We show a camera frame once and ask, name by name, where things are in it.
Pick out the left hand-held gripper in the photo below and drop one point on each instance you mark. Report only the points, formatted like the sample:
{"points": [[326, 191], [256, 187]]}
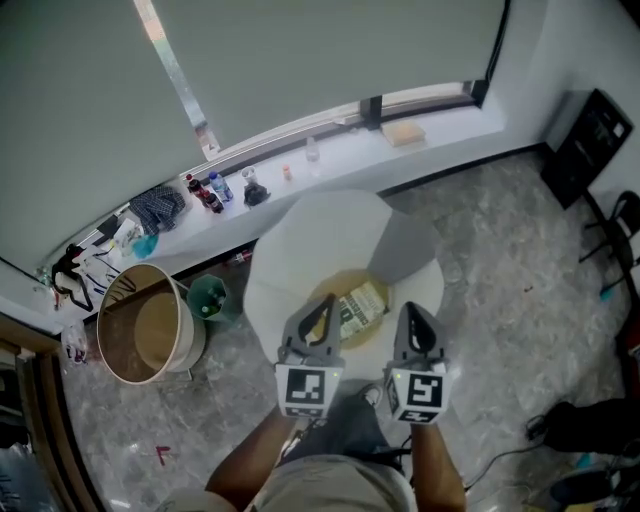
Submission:
{"points": [[305, 390]]}

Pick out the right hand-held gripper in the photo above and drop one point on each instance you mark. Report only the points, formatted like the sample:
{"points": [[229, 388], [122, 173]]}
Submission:
{"points": [[420, 392]]}

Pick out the green paperback book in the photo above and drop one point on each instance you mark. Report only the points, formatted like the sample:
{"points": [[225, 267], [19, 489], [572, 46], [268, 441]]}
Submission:
{"points": [[362, 310]]}

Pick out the person's right forearm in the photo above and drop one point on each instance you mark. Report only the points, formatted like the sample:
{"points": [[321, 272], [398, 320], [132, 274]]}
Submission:
{"points": [[435, 470]]}

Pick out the person's left forearm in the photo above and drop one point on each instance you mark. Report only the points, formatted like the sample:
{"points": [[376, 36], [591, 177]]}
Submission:
{"points": [[255, 455]]}

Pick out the person's white shoe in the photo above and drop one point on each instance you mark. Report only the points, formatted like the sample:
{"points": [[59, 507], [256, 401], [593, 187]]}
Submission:
{"points": [[371, 394]]}

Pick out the person's jeans leg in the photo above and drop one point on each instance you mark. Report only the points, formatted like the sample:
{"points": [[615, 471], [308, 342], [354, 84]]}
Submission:
{"points": [[350, 430]]}

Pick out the green waste bin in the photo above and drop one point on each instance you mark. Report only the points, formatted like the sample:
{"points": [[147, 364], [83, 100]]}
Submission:
{"points": [[197, 300]]}

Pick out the black crumpled cloth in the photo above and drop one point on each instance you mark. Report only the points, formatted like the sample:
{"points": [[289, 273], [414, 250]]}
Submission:
{"points": [[256, 195]]}

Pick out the person's beige shirt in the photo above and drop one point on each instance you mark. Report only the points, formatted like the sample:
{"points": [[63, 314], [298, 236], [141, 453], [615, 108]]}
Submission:
{"points": [[320, 485]]}

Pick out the small orange bottle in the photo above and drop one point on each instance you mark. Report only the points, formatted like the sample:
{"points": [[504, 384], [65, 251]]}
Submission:
{"points": [[287, 173]]}

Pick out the clear glass cup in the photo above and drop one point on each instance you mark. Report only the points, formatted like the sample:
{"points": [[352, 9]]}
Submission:
{"points": [[249, 176]]}

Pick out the blue label water bottle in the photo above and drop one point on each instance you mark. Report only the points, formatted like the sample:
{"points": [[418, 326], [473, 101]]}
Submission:
{"points": [[221, 187]]}

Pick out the white window sill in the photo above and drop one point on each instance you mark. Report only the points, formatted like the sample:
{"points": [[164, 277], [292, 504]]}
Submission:
{"points": [[350, 160]]}

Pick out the clear plastic bottle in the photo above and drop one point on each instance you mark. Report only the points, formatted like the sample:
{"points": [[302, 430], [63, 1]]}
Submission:
{"points": [[313, 150]]}

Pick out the teal plastic bag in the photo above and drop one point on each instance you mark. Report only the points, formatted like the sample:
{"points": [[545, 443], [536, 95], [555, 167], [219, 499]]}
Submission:
{"points": [[146, 246]]}

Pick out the teal cloth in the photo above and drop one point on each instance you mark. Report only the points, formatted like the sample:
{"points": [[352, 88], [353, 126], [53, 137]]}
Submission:
{"points": [[606, 294]]}

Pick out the plaid shirt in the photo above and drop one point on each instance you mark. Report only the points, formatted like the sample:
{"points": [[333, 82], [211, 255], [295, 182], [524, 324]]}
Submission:
{"points": [[157, 210]]}

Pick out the yellow flat box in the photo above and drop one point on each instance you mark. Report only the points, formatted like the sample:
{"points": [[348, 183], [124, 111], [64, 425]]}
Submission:
{"points": [[402, 132]]}

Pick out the white papers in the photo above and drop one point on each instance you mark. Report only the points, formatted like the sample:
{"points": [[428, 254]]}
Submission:
{"points": [[127, 237]]}

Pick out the black chair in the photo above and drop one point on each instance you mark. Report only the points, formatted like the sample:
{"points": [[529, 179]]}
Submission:
{"points": [[625, 220]]}

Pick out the clear printed plastic bag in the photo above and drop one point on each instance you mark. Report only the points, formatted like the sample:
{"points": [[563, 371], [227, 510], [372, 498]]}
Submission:
{"points": [[75, 345]]}

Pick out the black display cabinet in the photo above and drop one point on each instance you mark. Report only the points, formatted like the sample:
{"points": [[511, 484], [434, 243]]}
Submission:
{"points": [[587, 145]]}

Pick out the dark wooden bench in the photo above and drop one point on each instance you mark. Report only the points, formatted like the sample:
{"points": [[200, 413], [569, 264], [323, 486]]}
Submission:
{"points": [[50, 425]]}

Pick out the grey roller blind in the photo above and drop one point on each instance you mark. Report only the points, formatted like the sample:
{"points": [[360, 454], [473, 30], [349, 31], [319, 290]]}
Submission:
{"points": [[75, 125], [325, 50]]}

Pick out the black window frame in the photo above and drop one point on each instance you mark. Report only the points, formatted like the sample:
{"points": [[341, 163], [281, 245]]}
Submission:
{"points": [[371, 112]]}

